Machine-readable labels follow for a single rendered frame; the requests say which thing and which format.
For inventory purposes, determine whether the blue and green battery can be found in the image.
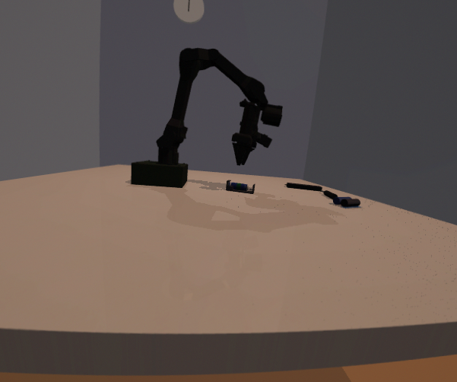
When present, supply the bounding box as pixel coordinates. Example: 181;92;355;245
228;182;248;191

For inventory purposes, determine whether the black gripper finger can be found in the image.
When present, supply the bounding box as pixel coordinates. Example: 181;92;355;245
241;148;255;165
232;142;251;166

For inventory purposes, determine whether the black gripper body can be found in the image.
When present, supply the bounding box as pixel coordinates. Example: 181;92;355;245
231;119;258;148

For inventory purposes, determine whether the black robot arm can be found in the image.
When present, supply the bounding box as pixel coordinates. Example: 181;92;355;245
156;48;283;165

